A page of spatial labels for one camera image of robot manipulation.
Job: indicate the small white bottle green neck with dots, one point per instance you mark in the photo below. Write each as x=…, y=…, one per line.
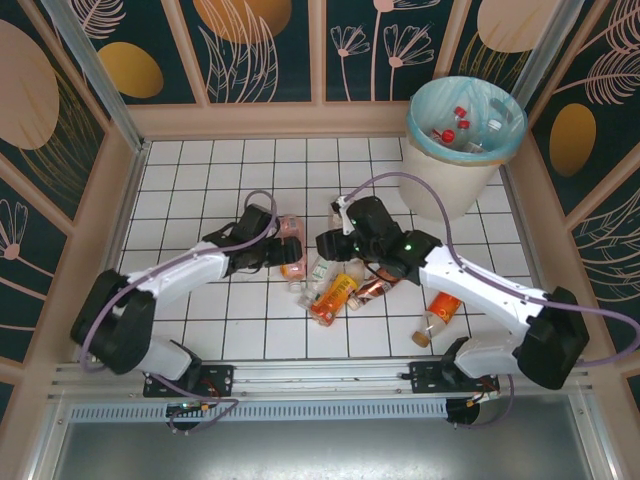
x=334, y=220

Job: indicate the milky bottle yellow cap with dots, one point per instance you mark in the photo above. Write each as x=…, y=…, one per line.
x=354, y=270

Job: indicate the pink peach drink bottle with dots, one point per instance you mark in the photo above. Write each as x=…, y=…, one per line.
x=292, y=225

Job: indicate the clear bottle green label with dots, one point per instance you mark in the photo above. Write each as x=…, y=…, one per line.
x=320, y=272

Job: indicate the orange juice bottle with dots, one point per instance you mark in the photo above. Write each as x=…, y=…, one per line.
x=335, y=297

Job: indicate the brown coffee drink bottle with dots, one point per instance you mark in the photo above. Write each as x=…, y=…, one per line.
x=372, y=289

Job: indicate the orange label NFC bottle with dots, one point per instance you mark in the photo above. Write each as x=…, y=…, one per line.
x=442, y=310

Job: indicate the red label cola bottle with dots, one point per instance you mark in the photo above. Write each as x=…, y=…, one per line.
x=446, y=134
x=465, y=125
x=458, y=111

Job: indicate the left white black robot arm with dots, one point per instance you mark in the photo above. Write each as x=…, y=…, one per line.
x=175, y=275

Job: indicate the white waste bin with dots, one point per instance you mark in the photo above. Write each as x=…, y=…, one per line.
x=440, y=185

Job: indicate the light blue bin liner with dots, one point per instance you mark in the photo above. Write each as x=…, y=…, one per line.
x=425, y=107

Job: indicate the grey metal panel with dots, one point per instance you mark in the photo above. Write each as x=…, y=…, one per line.
x=320, y=450

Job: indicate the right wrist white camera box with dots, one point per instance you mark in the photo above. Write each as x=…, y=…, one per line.
x=345, y=222

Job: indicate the aluminium mounting rail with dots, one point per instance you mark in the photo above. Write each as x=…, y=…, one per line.
x=310, y=375

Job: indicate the aluminium table side rail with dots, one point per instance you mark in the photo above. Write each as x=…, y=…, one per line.
x=515, y=200
x=127, y=200

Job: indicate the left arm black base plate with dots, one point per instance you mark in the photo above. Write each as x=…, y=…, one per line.
x=220, y=377

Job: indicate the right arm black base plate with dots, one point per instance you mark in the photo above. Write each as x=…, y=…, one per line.
x=425, y=377

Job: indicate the aluminium frame post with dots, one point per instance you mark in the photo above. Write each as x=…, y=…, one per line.
x=545, y=45
x=100, y=80

